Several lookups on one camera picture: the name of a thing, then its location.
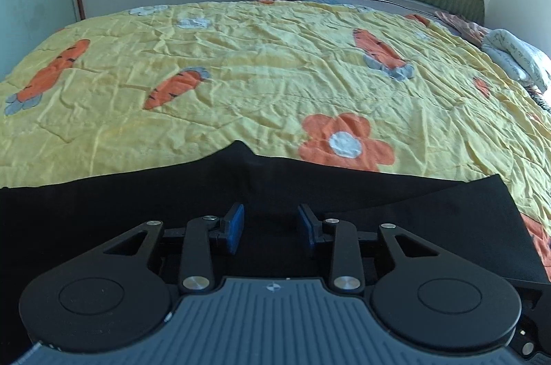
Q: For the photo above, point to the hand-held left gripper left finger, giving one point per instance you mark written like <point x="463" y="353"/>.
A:
<point x="234" y="229"/>

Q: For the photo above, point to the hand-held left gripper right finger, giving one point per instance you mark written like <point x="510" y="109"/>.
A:
<point x="308" y="229"/>

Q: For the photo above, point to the black pants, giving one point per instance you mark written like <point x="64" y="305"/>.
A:
<point x="129" y="201"/>

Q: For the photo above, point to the yellow carrot print blanket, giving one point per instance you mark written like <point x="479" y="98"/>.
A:
<point x="267" y="63"/>

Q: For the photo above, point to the white printed cloth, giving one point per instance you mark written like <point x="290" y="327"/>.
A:
<point x="514" y="55"/>

